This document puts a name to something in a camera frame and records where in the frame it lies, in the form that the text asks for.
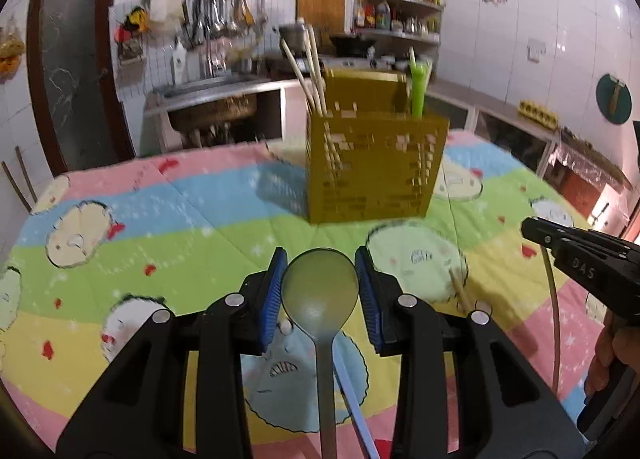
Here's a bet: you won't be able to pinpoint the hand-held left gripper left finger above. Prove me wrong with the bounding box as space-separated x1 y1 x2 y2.
56 247 289 459

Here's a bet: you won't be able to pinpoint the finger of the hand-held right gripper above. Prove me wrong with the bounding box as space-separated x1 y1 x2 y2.
520 217 626 271

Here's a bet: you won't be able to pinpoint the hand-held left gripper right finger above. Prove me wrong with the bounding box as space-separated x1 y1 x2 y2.
355 246 587 459

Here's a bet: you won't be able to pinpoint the grey spoon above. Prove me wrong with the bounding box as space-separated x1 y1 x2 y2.
281 248 360 459

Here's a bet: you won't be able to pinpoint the wooden chopstick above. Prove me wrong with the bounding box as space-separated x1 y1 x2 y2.
539 244 565 394
310 25 331 116
306 24 327 116
280 38 322 116

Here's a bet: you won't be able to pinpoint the light blue straw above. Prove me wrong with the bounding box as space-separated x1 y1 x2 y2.
333 336 379 459

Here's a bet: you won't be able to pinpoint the yellow perforated utensil holder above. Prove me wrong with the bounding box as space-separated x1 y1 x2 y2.
305 67 450 225

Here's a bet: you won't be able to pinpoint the green handled knife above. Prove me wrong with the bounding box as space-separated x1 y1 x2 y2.
407 46 434 120

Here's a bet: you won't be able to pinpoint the rack of hanging kitchen utensils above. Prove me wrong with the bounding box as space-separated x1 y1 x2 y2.
144 0 257 48

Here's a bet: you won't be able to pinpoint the person's right hand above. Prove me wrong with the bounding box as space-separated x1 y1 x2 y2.
584 311 640 402

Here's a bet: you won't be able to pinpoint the red box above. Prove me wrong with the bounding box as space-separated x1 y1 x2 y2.
559 165 602 226

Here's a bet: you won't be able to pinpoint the printed cartoon blanket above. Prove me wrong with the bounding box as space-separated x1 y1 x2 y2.
0 130 640 459

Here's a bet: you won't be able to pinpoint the kitchen counter cabinet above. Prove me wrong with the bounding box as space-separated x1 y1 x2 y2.
425 78 562 176

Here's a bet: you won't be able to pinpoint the yellow egg carton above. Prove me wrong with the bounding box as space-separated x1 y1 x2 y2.
517 99 560 129

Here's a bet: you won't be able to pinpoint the green round board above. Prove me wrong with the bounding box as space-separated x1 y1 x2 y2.
595 72 632 126

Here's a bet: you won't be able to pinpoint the steel kitchen sink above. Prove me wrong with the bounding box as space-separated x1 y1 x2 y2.
144 75 281 114

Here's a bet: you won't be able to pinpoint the steel corner shelf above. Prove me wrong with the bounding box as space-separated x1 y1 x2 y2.
352 0 445 46

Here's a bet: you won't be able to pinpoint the steel gas stove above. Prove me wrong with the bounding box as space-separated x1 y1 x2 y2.
269 51 373 74

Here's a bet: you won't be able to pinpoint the white dish soap bottle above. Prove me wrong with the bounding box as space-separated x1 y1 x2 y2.
172 36 189 83

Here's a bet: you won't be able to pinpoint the black wok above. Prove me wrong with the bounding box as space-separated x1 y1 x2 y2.
328 34 379 56

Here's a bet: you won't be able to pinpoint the steel cooking pot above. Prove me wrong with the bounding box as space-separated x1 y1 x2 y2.
277 21 314 53

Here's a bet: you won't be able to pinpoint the leaning wooden sticks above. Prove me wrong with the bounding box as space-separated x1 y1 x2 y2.
0 145 39 213

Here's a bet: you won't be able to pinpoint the rectangular wooden cutting board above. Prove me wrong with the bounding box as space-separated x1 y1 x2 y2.
295 0 347 36

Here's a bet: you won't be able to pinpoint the brown frosted glass door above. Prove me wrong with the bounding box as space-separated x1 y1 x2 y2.
26 0 136 176

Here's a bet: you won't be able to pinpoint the plastic bag of oranges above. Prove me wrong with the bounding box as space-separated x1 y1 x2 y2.
0 18 27 80

